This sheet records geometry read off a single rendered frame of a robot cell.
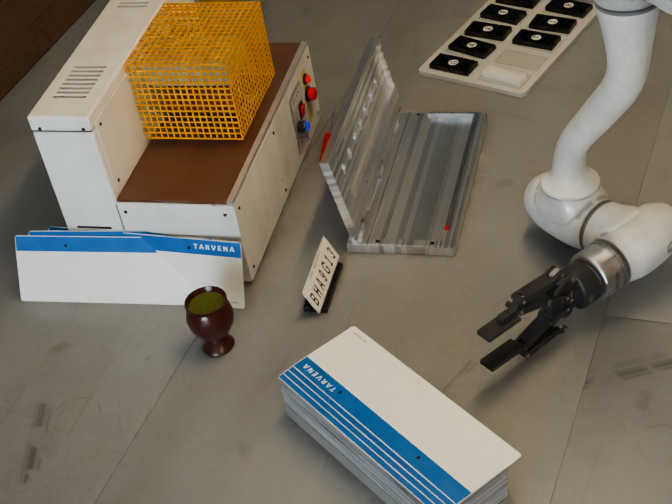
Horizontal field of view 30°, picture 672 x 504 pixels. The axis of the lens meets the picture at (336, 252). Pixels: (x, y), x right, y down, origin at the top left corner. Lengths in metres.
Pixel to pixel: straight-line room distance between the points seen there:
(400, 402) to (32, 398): 0.69
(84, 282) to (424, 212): 0.66
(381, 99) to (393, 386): 0.81
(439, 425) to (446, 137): 0.87
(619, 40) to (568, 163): 0.33
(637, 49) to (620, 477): 0.64
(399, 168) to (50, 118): 0.72
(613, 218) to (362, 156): 0.55
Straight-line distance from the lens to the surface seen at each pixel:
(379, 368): 2.02
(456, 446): 1.89
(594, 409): 2.06
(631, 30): 1.92
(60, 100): 2.31
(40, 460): 2.18
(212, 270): 2.32
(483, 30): 2.97
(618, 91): 2.00
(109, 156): 2.31
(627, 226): 2.17
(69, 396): 2.27
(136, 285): 2.39
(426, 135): 2.64
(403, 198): 2.47
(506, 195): 2.48
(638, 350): 2.15
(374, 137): 2.52
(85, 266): 2.42
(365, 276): 2.33
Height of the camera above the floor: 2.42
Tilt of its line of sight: 39 degrees down
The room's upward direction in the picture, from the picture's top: 11 degrees counter-clockwise
